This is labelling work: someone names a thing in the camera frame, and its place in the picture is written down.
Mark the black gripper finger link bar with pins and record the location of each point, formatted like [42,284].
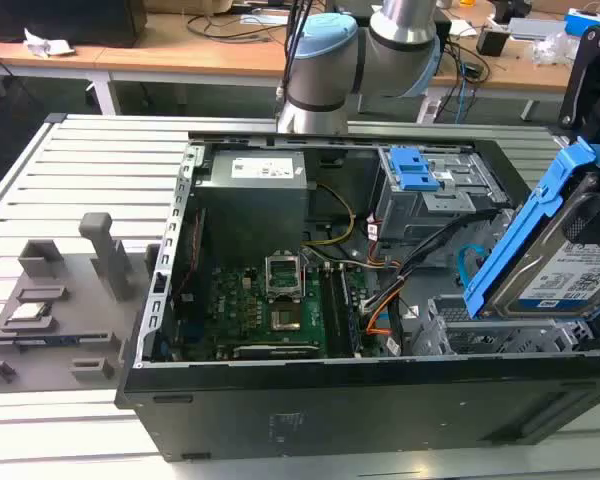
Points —
[577,80]

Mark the hard disk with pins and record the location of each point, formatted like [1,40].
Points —
[545,260]

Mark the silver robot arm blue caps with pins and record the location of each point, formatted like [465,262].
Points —
[325,70]

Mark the grey metal disk bay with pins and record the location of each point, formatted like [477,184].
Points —
[445,200]

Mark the perforated metal disk bay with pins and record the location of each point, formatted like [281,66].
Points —
[480,330]

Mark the black RAM slot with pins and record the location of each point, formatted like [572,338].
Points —
[351,320]
[332,315]

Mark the black expansion slot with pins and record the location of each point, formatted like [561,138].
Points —
[275,350]

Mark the clear plastic bags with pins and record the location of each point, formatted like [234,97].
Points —
[552,50]

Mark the blue flat box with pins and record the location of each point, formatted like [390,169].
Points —
[580,22]

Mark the small black box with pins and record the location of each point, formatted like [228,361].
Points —
[491,42]

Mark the blue plastic bay latch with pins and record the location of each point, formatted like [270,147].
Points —
[410,167]

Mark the grey power supply unit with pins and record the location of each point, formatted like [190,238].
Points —
[250,210]

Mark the CPU socket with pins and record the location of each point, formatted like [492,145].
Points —
[286,320]

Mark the wooden desk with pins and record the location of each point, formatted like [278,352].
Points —
[180,55]

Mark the green motherboard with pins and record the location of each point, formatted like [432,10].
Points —
[240,310]

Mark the black open PC case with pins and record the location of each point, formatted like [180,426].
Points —
[330,405]

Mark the large black box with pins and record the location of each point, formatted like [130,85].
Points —
[65,20]

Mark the crumpled white paper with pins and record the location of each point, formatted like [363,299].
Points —
[47,45]

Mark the grey parts rack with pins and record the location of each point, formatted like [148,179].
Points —
[55,310]

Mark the silver CPU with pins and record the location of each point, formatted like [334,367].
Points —
[27,311]

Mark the RAM stick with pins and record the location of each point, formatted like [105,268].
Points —
[35,341]

